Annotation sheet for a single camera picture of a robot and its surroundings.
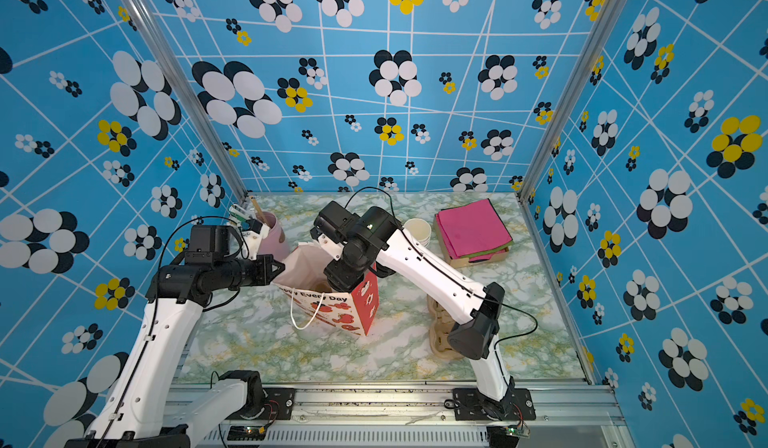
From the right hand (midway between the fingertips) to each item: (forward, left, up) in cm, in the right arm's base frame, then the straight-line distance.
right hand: (346, 271), depth 72 cm
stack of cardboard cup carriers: (-6, -24, -19) cm, 31 cm away
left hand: (+1, +15, +1) cm, 15 cm away
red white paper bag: (+4, +14, -10) cm, 18 cm away
